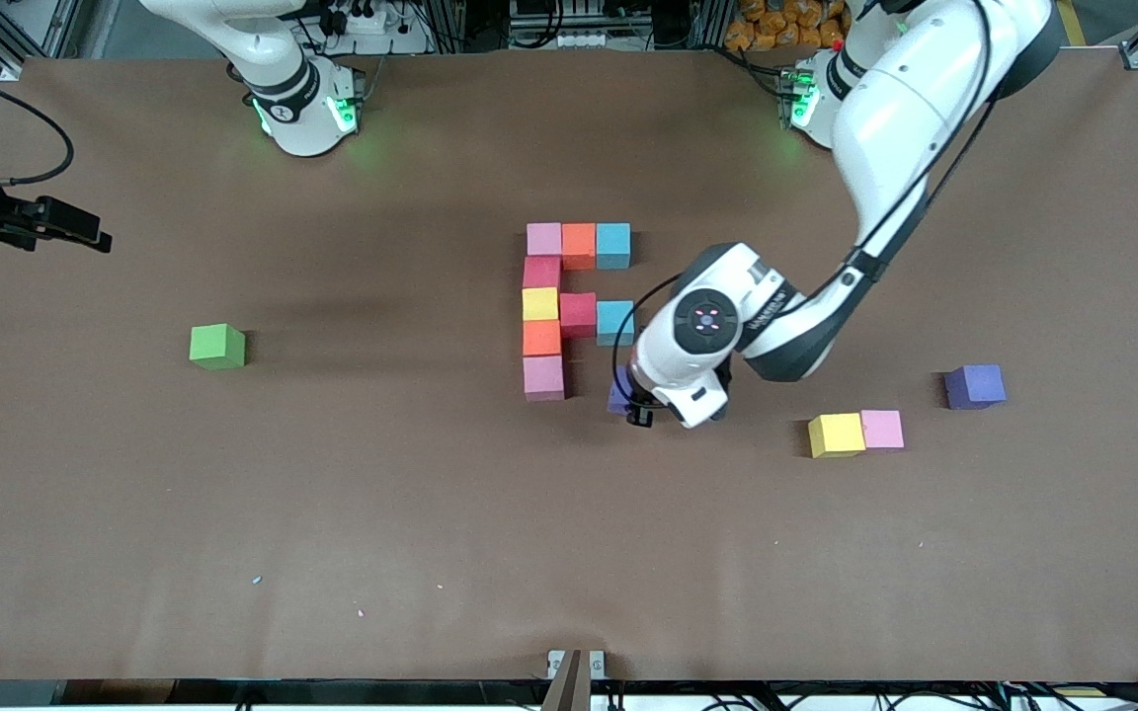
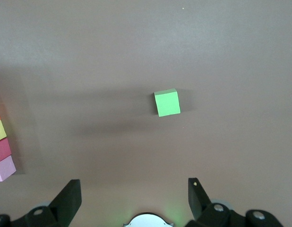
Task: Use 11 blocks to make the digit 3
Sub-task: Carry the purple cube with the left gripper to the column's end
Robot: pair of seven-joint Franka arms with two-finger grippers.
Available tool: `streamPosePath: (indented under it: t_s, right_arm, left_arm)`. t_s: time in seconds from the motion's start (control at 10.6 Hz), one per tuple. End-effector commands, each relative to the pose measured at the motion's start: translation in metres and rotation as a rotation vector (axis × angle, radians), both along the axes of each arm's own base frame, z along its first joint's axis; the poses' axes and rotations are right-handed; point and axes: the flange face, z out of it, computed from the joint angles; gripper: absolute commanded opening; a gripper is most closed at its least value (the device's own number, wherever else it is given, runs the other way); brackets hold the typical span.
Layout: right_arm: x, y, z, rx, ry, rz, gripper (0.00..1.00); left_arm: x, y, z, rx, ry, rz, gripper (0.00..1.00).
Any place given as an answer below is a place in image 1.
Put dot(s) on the yellow foam cube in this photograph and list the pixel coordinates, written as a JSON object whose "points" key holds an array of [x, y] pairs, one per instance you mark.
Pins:
{"points": [[837, 434], [540, 303]]}

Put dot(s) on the pink foam cube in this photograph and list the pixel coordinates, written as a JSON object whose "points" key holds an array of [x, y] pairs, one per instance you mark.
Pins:
{"points": [[883, 429], [543, 377], [543, 239]]}

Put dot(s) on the white power strip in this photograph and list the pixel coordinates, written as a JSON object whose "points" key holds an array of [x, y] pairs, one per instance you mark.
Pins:
{"points": [[579, 39]]}

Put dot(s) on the blue foam cube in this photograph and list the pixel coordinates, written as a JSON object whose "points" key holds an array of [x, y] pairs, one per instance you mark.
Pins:
{"points": [[613, 246], [612, 318]]}

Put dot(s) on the orange objects pile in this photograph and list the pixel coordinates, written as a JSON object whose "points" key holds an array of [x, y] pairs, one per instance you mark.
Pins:
{"points": [[767, 30]]}

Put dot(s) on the red foam cube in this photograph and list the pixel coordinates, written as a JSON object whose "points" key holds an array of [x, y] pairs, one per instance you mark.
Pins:
{"points": [[541, 273], [578, 314]]}

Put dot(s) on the green foam cube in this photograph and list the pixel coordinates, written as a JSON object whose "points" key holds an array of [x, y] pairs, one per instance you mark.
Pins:
{"points": [[216, 348]]}

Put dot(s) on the purple foam cube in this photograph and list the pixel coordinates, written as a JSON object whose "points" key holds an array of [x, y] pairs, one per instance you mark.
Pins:
{"points": [[617, 397], [974, 386]]}

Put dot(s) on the brown table cover sheet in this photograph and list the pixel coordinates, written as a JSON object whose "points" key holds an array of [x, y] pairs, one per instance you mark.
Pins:
{"points": [[569, 543]]}

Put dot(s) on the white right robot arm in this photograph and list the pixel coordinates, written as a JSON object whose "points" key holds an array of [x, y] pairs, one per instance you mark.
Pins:
{"points": [[292, 89]]}

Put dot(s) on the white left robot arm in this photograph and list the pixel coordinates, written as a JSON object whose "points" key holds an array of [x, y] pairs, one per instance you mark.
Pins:
{"points": [[915, 99]]}

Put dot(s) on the metal table edge bracket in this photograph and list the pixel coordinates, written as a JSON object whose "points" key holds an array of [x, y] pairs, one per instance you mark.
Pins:
{"points": [[556, 660]]}

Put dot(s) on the orange foam cube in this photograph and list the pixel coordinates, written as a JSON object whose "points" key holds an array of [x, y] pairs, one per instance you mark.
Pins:
{"points": [[578, 246], [541, 338]]}

